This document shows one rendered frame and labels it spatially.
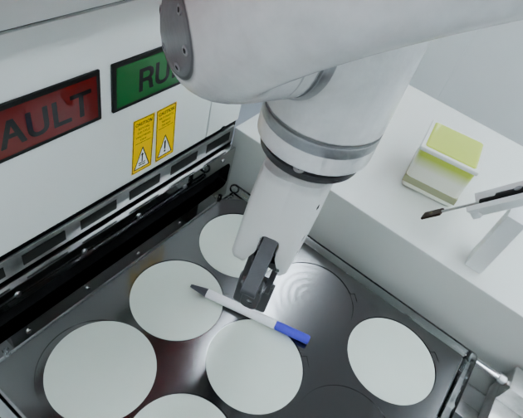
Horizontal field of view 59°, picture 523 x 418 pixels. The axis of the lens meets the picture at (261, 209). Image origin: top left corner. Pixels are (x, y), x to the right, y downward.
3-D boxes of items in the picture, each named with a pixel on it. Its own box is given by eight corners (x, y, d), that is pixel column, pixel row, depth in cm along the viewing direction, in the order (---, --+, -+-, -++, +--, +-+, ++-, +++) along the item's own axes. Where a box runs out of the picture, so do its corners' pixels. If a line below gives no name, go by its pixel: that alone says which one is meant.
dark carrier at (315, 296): (-13, 375, 41) (-14, 372, 41) (232, 194, 63) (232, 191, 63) (297, 716, 31) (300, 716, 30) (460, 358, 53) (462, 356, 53)
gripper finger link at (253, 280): (284, 191, 35) (276, 222, 40) (241, 279, 32) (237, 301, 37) (298, 198, 35) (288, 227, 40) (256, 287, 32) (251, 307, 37)
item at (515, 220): (434, 248, 54) (500, 163, 45) (445, 230, 57) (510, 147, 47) (481, 279, 52) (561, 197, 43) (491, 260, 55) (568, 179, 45)
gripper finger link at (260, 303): (249, 250, 39) (235, 293, 43) (233, 277, 36) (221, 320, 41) (284, 265, 38) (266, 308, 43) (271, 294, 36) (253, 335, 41)
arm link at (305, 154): (290, 57, 35) (280, 91, 37) (245, 114, 29) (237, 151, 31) (395, 99, 34) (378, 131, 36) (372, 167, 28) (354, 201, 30)
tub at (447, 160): (397, 184, 61) (421, 144, 56) (411, 157, 66) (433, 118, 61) (451, 211, 59) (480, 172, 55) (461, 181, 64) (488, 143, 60)
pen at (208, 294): (188, 286, 50) (309, 342, 48) (193, 279, 51) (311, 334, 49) (188, 291, 51) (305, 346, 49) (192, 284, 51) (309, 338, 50)
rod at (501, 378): (465, 363, 53) (471, 358, 52) (469, 355, 54) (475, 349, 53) (502, 390, 52) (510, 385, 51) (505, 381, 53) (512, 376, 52)
